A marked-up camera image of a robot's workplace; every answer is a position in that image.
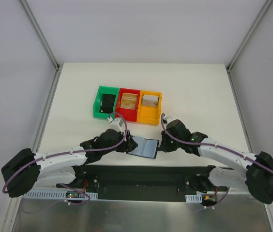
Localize black leather card holder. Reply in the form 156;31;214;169
128;136;159;159

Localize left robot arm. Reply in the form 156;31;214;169
1;129;138;198

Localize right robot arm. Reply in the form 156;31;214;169
160;115;273;204

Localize wooden cards in red bin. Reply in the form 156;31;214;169
120;93;137;110

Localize black cards in green bin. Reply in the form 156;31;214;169
99;94;116;114

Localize white cards in orange bin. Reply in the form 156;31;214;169
142;94;159;107

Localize red plastic bin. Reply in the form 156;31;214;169
115;88;140;122

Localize orange plastic bin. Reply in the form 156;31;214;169
136;90;162;125

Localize green plastic bin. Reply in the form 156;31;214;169
93;86;120;119

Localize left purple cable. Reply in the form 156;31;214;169
2;112;128;206

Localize purple cable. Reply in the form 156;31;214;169
160;112;273;209
2;112;128;206

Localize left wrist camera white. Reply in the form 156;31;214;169
107;116;124;132

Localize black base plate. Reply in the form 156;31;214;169
68;165;227;202

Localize right white cable duct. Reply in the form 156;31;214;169
185;194;203;203

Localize white cable duct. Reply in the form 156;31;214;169
23;189;98;200
185;194;203;203

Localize left white cable duct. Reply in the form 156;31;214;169
23;189;98;200

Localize right aluminium frame post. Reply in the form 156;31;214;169
226;0;273;72

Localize aluminium frame post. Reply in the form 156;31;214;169
226;0;273;72
19;0;63;71

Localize left aluminium frame post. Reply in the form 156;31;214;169
19;0;63;71

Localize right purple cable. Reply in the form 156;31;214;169
160;112;273;209

